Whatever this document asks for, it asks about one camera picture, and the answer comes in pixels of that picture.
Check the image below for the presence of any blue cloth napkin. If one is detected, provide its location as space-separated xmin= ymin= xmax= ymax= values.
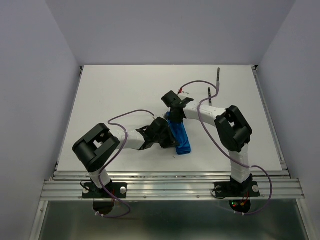
xmin=165 ymin=112 xmax=192 ymax=155

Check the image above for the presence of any steel fork black handle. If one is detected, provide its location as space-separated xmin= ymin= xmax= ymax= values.
xmin=207 ymin=87 xmax=212 ymax=106

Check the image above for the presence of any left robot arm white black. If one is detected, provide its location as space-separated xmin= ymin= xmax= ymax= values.
xmin=72 ymin=117 xmax=180 ymax=197

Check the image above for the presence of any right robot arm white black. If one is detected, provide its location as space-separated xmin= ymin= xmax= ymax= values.
xmin=161 ymin=95 xmax=253 ymax=195

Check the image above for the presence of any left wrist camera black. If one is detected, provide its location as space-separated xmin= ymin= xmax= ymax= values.
xmin=150 ymin=117 xmax=168 ymax=133

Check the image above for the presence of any steel knife black handle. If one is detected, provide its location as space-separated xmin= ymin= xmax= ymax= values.
xmin=216 ymin=67 xmax=221 ymax=94

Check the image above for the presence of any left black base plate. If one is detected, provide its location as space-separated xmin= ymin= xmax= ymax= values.
xmin=80 ymin=181 xmax=128 ymax=199

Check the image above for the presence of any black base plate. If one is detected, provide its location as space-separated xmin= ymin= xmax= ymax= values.
xmin=211 ymin=181 xmax=260 ymax=199
xmin=80 ymin=181 xmax=128 ymax=199

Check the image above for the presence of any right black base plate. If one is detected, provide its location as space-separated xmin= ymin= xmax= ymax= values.
xmin=211 ymin=181 xmax=260 ymax=199

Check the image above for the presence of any aluminium front rail frame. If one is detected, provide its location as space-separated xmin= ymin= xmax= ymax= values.
xmin=40 ymin=170 xmax=305 ymax=202

